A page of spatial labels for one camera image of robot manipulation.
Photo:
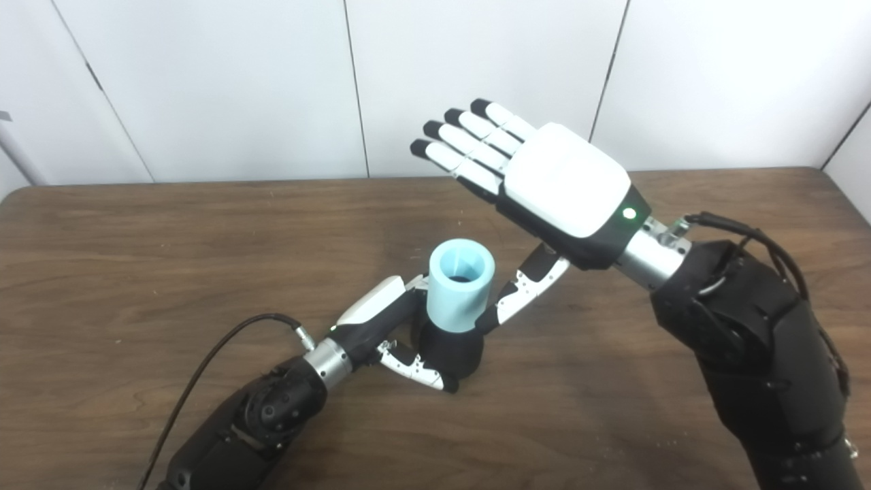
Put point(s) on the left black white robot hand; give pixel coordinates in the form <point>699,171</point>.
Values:
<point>371,316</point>

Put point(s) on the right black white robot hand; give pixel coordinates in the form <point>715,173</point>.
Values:
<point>565,184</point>

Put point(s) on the black flared nozzle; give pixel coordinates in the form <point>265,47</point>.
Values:
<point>452,354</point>

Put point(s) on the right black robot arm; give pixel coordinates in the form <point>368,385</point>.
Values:
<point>762,354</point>

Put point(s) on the white wall corner post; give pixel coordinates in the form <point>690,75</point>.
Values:
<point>17,153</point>

